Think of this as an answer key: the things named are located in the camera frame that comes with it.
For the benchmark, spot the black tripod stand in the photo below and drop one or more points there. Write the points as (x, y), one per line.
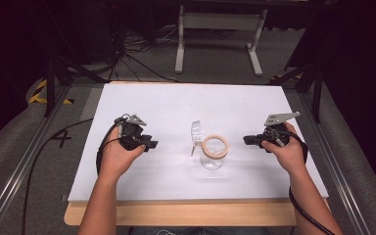
(50, 81)
(316, 88)

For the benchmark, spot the white metal stand frame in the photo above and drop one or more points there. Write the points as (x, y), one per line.
(220, 21)

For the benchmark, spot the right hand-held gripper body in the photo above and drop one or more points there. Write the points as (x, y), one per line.
(275, 132)

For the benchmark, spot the yellow black floor tape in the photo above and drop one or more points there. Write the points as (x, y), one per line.
(39, 96)

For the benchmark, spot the person's right hand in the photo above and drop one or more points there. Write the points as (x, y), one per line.
(290, 153)

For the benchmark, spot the clear glass jar with lid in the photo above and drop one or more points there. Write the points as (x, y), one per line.
(212, 153)

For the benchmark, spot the white table board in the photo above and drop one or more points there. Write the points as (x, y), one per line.
(176, 107)

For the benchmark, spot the aluminium floor rail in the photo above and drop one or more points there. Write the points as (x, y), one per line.
(336, 163)
(16, 176)

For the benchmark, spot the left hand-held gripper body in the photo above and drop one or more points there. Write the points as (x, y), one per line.
(130, 132)

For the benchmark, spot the person's left hand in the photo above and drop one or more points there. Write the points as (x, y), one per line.
(117, 160)

